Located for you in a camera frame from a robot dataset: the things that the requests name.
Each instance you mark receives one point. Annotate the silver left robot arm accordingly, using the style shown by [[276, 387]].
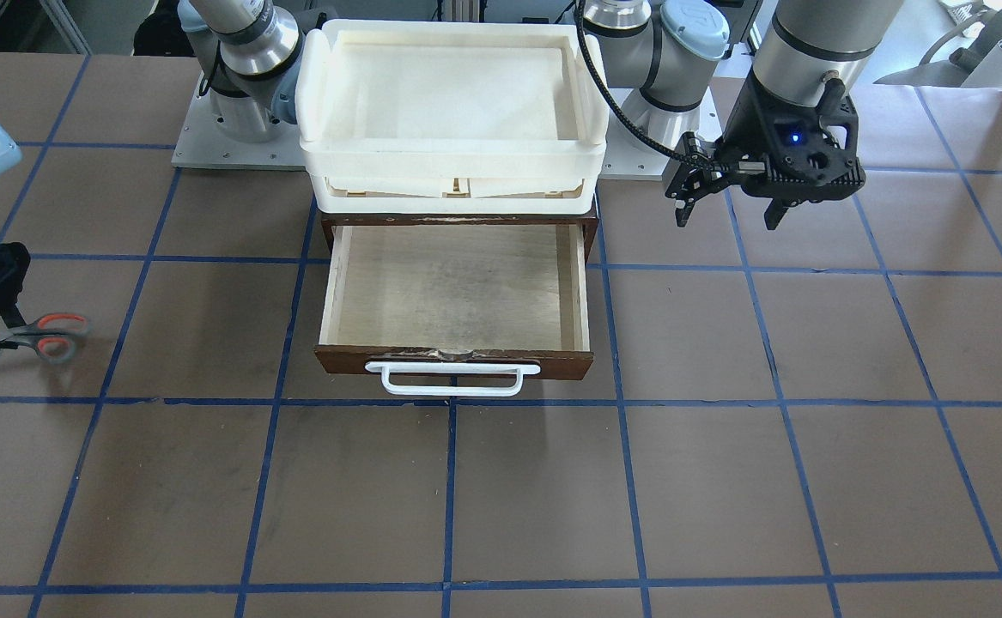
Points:
[[657, 60]]

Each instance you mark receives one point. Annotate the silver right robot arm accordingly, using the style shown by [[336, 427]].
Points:
[[250, 54]]

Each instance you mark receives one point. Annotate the wooden drawer with white handle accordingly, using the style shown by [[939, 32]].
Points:
[[463, 309]]

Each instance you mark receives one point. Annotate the white plastic tray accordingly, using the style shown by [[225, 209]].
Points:
[[444, 118]]

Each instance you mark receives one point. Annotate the grey orange scissors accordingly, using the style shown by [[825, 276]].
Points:
[[54, 337]]

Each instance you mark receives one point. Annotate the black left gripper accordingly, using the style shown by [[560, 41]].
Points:
[[749, 120]]

